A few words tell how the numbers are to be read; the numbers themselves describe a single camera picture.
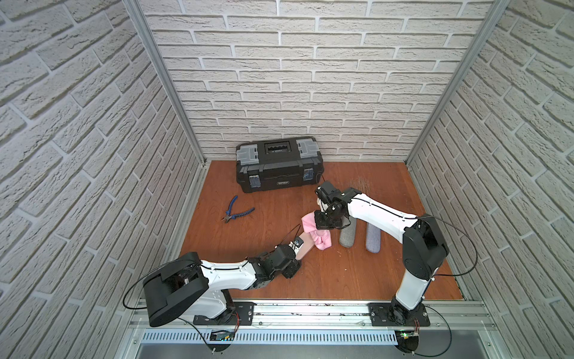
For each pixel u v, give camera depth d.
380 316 0.73
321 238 0.83
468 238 0.83
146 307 0.43
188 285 0.44
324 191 0.71
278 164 0.95
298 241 0.75
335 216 0.73
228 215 0.97
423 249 0.47
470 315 0.76
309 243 0.87
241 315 0.73
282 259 0.65
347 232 0.90
